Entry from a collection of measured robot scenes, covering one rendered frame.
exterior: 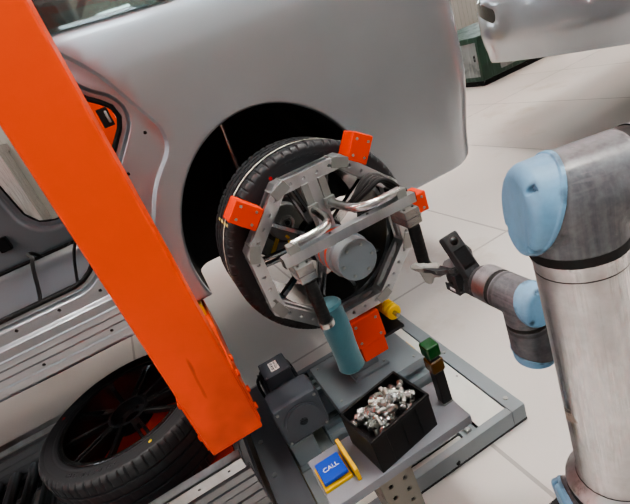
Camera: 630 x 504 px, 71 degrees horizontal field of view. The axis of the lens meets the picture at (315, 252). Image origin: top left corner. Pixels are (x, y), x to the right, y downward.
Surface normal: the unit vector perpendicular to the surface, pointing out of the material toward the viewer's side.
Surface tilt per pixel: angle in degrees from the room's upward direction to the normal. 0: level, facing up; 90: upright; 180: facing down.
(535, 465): 0
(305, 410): 90
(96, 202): 90
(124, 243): 90
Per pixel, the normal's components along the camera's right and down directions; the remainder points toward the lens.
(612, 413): -0.27, 0.48
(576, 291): -0.51, 0.51
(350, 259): 0.38, 0.27
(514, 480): -0.33, -0.85
